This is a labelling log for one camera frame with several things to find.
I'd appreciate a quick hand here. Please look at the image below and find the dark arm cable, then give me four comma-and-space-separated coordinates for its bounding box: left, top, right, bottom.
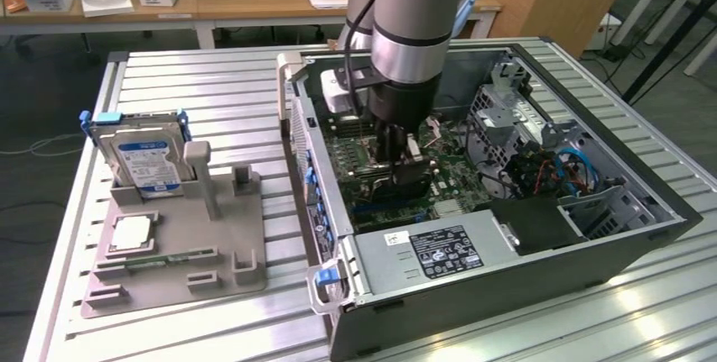
341, 0, 377, 128

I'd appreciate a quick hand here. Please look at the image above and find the silver CPU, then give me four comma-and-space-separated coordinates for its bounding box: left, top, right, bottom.
109, 217, 157, 253

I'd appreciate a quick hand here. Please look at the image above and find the wooden cabinet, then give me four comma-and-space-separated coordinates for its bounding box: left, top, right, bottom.
481, 0, 641, 60

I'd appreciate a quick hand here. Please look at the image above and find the perforated metal drive cage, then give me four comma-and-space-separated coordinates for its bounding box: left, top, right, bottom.
468, 59, 561, 178

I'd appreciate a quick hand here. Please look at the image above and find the grey power supply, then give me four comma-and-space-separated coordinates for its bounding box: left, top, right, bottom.
341, 209, 522, 296

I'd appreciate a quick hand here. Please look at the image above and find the black power strip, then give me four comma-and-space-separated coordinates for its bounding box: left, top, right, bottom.
601, 45, 632, 63

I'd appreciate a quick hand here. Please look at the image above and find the black wire bundle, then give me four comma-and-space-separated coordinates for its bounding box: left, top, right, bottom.
496, 143, 561, 200

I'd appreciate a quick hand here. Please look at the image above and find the white box with round dish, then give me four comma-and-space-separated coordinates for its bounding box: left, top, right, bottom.
80, 0, 137, 18

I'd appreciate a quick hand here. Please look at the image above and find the white box with red mark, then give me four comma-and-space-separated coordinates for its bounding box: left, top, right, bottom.
581, 13, 621, 53

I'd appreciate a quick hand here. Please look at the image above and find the white table frame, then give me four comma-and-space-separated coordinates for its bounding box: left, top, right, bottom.
608, 0, 717, 77

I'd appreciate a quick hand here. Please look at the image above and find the black slanted pole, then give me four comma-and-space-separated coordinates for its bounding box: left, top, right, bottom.
620, 0, 717, 106

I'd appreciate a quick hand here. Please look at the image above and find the green graphics card black fan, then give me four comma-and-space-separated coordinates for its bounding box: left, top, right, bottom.
338, 163, 433, 212

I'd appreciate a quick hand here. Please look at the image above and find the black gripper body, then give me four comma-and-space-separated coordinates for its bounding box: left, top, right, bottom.
365, 75, 442, 135

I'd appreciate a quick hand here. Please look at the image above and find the metal socket cover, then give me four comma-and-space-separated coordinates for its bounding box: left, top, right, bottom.
420, 114, 445, 151

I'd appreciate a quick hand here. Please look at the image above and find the green RAM stick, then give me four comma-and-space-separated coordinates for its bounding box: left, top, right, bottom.
125, 254, 196, 269

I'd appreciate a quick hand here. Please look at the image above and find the green motherboard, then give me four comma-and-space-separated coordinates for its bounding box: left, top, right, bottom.
321, 109, 496, 233

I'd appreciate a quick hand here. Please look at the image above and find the CPU socket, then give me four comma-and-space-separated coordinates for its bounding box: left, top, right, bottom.
357, 137, 381, 168

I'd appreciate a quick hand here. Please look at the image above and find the hard disk with blue bracket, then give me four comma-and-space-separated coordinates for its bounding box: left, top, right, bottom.
77, 108, 193, 200

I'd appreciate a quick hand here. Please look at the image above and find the grey parts rack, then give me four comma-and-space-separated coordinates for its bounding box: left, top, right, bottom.
81, 139, 268, 320

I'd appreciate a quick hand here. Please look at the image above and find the silver chipset heatsink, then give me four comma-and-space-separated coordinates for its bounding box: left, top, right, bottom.
433, 200, 469, 218

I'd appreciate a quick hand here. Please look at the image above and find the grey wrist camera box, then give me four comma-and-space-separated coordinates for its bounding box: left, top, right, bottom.
317, 66, 388, 114

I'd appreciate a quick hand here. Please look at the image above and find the black open PC case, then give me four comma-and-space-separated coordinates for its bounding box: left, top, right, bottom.
276, 35, 706, 362

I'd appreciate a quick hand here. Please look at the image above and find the blue wire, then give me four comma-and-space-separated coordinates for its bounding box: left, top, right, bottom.
552, 147, 605, 196

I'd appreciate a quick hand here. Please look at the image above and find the grey metal disk bay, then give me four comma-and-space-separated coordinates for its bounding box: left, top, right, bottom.
558, 179, 671, 240

